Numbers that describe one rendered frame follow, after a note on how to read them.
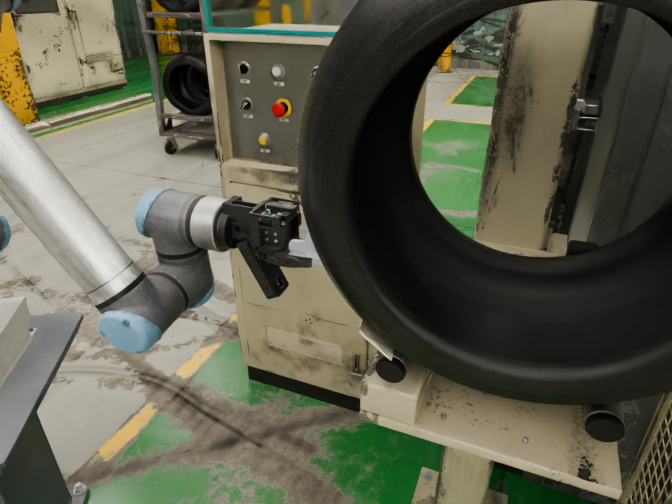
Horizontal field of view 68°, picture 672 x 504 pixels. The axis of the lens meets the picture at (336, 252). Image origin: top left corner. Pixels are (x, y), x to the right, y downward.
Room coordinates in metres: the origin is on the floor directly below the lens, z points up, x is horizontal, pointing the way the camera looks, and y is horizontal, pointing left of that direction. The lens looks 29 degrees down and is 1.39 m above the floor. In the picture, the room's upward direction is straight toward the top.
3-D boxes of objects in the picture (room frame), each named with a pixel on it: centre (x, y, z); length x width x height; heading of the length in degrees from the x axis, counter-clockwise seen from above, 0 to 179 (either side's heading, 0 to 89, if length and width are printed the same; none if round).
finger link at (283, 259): (0.68, 0.07, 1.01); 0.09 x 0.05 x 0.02; 68
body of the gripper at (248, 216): (0.72, 0.12, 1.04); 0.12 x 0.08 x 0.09; 68
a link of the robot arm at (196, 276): (0.79, 0.28, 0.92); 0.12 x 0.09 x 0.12; 162
